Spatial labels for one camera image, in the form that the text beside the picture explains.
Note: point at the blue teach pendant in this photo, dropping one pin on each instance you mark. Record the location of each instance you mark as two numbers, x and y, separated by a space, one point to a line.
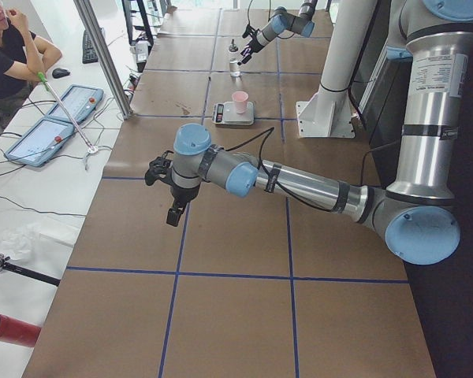
40 143
81 101

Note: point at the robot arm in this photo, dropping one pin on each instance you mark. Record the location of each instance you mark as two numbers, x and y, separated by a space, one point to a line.
280 20
412 215

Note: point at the green-handled metal grabber stick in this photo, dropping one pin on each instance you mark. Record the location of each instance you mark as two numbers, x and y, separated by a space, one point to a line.
92 149

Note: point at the white digital kitchen scale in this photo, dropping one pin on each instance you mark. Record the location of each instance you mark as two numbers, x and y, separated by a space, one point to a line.
226 115

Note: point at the glass sauce bottle metal spout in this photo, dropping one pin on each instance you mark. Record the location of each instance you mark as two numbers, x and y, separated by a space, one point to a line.
234 58

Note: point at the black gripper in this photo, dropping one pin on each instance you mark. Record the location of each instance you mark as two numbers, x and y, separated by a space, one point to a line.
178 194
251 46

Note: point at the crumpled clear plastic bag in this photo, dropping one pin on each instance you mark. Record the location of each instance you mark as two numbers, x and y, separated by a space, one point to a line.
19 243

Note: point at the seated person in black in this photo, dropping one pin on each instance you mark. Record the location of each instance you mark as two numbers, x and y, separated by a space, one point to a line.
23 55

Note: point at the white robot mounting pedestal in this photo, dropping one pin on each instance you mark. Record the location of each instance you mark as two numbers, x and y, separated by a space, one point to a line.
327 114

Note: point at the black keyboard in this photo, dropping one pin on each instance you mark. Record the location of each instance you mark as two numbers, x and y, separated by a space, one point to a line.
89 54

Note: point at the black tripod rod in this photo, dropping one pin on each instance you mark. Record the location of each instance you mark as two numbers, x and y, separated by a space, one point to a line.
6 265

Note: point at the red cylinder tube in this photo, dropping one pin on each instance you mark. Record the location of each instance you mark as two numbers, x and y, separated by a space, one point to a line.
18 332

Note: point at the black computer mouse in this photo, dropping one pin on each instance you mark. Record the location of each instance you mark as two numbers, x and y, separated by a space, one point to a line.
58 73

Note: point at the near blue teach pendant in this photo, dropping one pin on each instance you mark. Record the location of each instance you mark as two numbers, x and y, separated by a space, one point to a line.
40 143

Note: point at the pink paper cup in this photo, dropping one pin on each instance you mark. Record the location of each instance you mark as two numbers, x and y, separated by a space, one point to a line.
240 101

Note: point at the far blue teach pendant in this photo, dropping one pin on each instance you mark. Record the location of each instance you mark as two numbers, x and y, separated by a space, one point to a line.
81 101

